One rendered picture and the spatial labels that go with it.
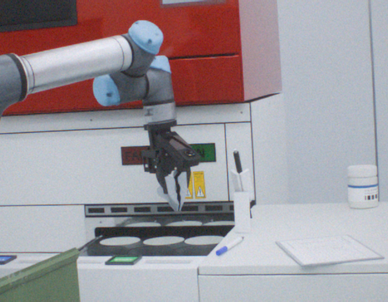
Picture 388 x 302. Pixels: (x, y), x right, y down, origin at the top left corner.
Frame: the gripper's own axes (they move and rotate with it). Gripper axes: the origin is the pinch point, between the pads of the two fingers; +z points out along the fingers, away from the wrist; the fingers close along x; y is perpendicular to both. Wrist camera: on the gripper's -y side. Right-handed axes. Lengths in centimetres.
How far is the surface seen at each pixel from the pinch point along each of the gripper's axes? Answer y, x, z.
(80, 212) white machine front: 33.7, 8.3, 2.4
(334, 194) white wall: 85, -140, 35
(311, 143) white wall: 91, -136, 12
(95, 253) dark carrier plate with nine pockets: 8.9, 19.3, 7.5
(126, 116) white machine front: 22.0, -3.0, -21.2
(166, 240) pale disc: 6.9, 0.2, 9.0
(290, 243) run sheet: -43.5, 6.1, 2.7
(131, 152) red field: 21.2, -2.6, -11.8
